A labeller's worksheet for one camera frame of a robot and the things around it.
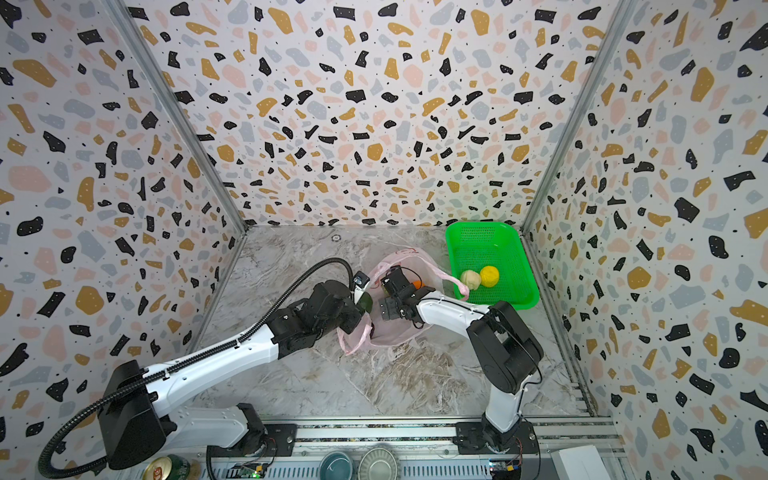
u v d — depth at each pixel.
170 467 0.61
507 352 0.48
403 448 0.73
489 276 1.00
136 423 0.38
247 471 0.70
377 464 0.70
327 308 0.57
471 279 1.00
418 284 0.76
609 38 0.75
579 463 0.68
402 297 0.72
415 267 0.73
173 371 0.43
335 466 0.70
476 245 1.13
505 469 0.72
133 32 0.72
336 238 1.18
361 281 0.68
